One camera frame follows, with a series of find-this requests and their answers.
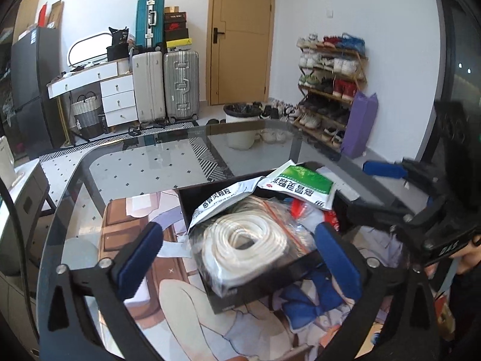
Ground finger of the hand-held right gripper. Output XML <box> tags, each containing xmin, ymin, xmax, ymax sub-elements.
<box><xmin>346</xmin><ymin>197</ymin><xmax>425</xmax><ymax>234</ymax></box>
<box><xmin>363</xmin><ymin>158</ymin><xmax>448</xmax><ymax>200</ymax></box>

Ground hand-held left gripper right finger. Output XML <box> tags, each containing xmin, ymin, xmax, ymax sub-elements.
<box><xmin>315</xmin><ymin>223</ymin><xmax>440</xmax><ymax>361</ymax></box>

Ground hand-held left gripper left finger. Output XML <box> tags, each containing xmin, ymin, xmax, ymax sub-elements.
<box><xmin>39</xmin><ymin>221</ymin><xmax>164</xmax><ymax>361</ymax></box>

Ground red plastic packet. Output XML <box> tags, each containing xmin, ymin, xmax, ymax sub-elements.
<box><xmin>289</xmin><ymin>199</ymin><xmax>341</xmax><ymax>232</ymax></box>

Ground clear zip bag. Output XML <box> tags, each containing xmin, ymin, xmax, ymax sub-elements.
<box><xmin>263</xmin><ymin>199</ymin><xmax>320</xmax><ymax>249</ymax></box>

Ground black storage box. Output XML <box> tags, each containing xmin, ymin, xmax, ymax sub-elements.
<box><xmin>177</xmin><ymin>161</ymin><xmax>363</xmax><ymax>314</ymax></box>

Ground green white medicine packet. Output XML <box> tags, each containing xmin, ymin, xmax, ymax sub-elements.
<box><xmin>257</xmin><ymin>160</ymin><xmax>337</xmax><ymax>211</ymax></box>

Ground bagged white rope coil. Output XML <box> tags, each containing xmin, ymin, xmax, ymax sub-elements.
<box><xmin>190</xmin><ymin>211</ymin><xmax>318</xmax><ymax>298</ymax></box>

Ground white foil packet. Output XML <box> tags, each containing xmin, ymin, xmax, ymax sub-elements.
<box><xmin>190</xmin><ymin>178</ymin><xmax>265</xmax><ymax>230</ymax></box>

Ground person's right hand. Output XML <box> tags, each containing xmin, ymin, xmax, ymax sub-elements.
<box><xmin>456</xmin><ymin>248</ymin><xmax>481</xmax><ymax>275</ymax></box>

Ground purple paper bag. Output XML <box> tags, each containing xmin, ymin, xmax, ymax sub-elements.
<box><xmin>340</xmin><ymin>91</ymin><xmax>379</xmax><ymax>159</ymax></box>

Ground printed cartoon table mat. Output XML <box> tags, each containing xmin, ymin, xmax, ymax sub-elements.
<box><xmin>100</xmin><ymin>190</ymin><xmax>414</xmax><ymax>361</ymax></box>

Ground wooden shoe rack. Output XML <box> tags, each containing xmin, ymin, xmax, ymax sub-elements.
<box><xmin>293</xmin><ymin>34</ymin><xmax>369</xmax><ymax>150</ymax></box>

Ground white dotted floor rug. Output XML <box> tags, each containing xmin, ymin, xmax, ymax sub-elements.
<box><xmin>39</xmin><ymin>120</ymin><xmax>234</xmax><ymax>196</ymax></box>

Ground rows of racked shoes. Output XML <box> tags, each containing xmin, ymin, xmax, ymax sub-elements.
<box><xmin>297</xmin><ymin>34</ymin><xmax>367</xmax><ymax>149</ymax></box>

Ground group of loose shoes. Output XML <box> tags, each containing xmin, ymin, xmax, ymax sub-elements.
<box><xmin>257</xmin><ymin>100</ymin><xmax>301</xmax><ymax>144</ymax></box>

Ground grey side cabinet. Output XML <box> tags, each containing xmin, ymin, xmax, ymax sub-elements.
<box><xmin>0</xmin><ymin>158</ymin><xmax>51</xmax><ymax>298</ymax></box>

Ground white trash bin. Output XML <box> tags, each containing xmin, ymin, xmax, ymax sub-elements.
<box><xmin>223</xmin><ymin>103</ymin><xmax>262</xmax><ymax>150</ymax></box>

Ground dark glass door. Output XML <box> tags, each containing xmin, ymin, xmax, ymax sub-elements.
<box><xmin>432</xmin><ymin>0</ymin><xmax>481</xmax><ymax>159</ymax></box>

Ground grey white woven basket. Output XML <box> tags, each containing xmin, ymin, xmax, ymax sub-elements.
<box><xmin>71</xmin><ymin>92</ymin><xmax>106</xmax><ymax>140</ymax></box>

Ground white desk with drawers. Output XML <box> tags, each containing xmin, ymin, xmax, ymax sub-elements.
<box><xmin>47</xmin><ymin>60</ymin><xmax>136</xmax><ymax>134</ymax></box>

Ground white suitcase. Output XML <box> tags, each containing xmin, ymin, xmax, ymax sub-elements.
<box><xmin>131</xmin><ymin>51</ymin><xmax>167</xmax><ymax>123</ymax></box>

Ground silver suitcase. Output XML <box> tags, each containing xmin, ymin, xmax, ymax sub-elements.
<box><xmin>163</xmin><ymin>50</ymin><xmax>200</xmax><ymax>121</ymax></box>

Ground tan wooden door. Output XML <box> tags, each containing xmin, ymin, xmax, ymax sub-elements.
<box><xmin>206</xmin><ymin>0</ymin><xmax>277</xmax><ymax>106</ymax></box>

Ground black refrigerator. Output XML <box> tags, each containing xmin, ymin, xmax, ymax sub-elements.
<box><xmin>11</xmin><ymin>26</ymin><xmax>66</xmax><ymax>159</ymax></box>

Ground black bag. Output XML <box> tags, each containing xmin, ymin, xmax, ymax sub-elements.
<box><xmin>106</xmin><ymin>26</ymin><xmax>130</xmax><ymax>62</ymax></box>

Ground oval desk mirror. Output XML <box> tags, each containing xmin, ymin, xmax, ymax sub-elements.
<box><xmin>68</xmin><ymin>32</ymin><xmax>113</xmax><ymax>69</ymax></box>

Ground black glass cabinet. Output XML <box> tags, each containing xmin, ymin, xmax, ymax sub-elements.
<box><xmin>0</xmin><ymin>19</ymin><xmax>16</xmax><ymax>128</ymax></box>

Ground teal suitcase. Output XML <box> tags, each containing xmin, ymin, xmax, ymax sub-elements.
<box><xmin>135</xmin><ymin>0</ymin><xmax>166</xmax><ymax>51</ymax></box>

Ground flat cardboard box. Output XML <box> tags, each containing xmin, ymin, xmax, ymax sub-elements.
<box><xmin>49</xmin><ymin>0</ymin><xmax>64</xmax><ymax>29</ymax></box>

